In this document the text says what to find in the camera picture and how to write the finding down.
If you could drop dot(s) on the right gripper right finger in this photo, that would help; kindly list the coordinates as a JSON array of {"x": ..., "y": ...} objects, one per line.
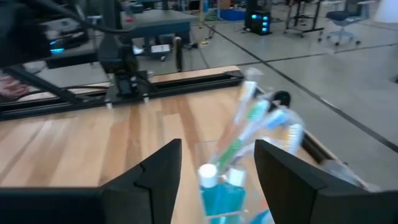
[{"x": 295, "y": 196}]

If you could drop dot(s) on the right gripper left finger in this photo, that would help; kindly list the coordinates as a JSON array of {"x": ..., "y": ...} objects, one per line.
[{"x": 140, "y": 199}]

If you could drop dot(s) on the pale white toothbrush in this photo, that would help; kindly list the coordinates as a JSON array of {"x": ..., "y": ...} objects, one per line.
[{"x": 293, "y": 137}]

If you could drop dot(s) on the teal mouthwash bottle white cap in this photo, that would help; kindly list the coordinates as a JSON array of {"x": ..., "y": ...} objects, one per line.
[
  {"x": 236, "y": 186},
  {"x": 207, "y": 175}
]

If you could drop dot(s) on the green white toothbrush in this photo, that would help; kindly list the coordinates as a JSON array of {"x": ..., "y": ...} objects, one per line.
[{"x": 231, "y": 151}]

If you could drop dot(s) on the blue white toothbrush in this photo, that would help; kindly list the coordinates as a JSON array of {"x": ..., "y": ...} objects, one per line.
[{"x": 276, "y": 119}]

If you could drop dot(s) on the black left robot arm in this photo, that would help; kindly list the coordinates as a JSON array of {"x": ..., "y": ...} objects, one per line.
[{"x": 118, "y": 59}]

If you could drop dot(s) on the clear acrylic organizer holder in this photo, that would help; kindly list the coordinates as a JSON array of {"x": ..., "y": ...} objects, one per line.
[{"x": 214, "y": 155}]

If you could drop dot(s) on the black hook clamp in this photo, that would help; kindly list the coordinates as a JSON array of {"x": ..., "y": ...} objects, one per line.
[{"x": 282, "y": 98}]

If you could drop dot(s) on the small white box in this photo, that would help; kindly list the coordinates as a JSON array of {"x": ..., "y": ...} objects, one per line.
[{"x": 160, "y": 48}]

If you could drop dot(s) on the person's hand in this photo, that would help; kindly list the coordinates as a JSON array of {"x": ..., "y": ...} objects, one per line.
[{"x": 11, "y": 87}]

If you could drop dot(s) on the black computer tower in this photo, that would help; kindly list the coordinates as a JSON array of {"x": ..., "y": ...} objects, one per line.
[{"x": 258, "y": 21}]

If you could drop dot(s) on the gray metal table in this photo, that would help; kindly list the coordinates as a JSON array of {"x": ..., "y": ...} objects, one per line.
[{"x": 158, "y": 21}]

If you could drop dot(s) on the blue storage bin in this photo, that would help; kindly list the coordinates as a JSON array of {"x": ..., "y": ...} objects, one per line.
[{"x": 232, "y": 14}]

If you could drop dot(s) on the black aluminium table frame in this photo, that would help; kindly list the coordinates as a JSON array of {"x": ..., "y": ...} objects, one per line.
[{"x": 192, "y": 82}]

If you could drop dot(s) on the black upright post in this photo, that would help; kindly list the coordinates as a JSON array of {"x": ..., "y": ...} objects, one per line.
[{"x": 178, "y": 54}]

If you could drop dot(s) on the black standing desk frame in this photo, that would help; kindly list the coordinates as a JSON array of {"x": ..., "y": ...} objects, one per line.
[{"x": 303, "y": 18}]

